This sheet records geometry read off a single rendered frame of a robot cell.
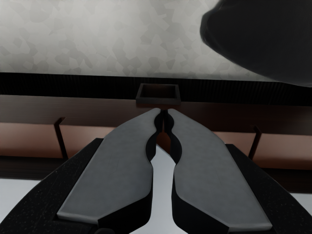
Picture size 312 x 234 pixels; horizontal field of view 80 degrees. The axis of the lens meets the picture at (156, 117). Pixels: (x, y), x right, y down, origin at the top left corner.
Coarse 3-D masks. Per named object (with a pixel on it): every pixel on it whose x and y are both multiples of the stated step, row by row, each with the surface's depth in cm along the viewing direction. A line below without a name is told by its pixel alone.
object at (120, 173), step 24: (144, 120) 10; (120, 144) 8; (144, 144) 8; (96, 168) 7; (120, 168) 7; (144, 168) 7; (72, 192) 6; (96, 192) 6; (120, 192) 6; (144, 192) 6; (72, 216) 5; (96, 216) 5; (120, 216) 6; (144, 216) 7
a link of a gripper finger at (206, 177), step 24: (168, 120) 11; (192, 120) 10; (192, 144) 8; (216, 144) 9; (192, 168) 7; (216, 168) 7; (192, 192) 6; (216, 192) 6; (240, 192) 6; (192, 216) 6; (216, 216) 6; (240, 216) 6; (264, 216) 6
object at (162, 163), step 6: (156, 144) 14; (156, 150) 15; (162, 150) 15; (156, 156) 15; (162, 156) 15; (168, 156) 15; (156, 162) 15; (162, 162) 15; (168, 162) 15; (174, 162) 15; (156, 168) 15; (162, 168) 15; (168, 168) 15
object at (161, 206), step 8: (160, 176) 16; (168, 176) 16; (160, 184) 16; (168, 184) 16; (160, 192) 17; (168, 192) 17; (152, 200) 17; (160, 200) 17; (168, 200) 17; (152, 208) 18; (160, 208) 18; (168, 208) 18; (160, 216) 19; (168, 216) 19
